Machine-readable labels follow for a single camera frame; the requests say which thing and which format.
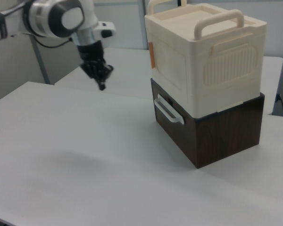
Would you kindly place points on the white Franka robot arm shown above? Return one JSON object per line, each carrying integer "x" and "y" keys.
{"x": 52, "y": 18}

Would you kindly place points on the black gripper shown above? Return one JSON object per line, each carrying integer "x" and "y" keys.
{"x": 90, "y": 53}

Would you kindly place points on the grey metal partition post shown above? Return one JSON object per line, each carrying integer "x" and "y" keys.
{"x": 41, "y": 63}

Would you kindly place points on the dark wooden drawer box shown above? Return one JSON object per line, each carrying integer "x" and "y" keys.
{"x": 226, "y": 136}

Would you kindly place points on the cream cabinet door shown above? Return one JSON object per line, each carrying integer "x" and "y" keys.
{"x": 169, "y": 68}

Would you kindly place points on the cream plastic cabinet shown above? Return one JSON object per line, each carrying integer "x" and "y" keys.
{"x": 217, "y": 70}

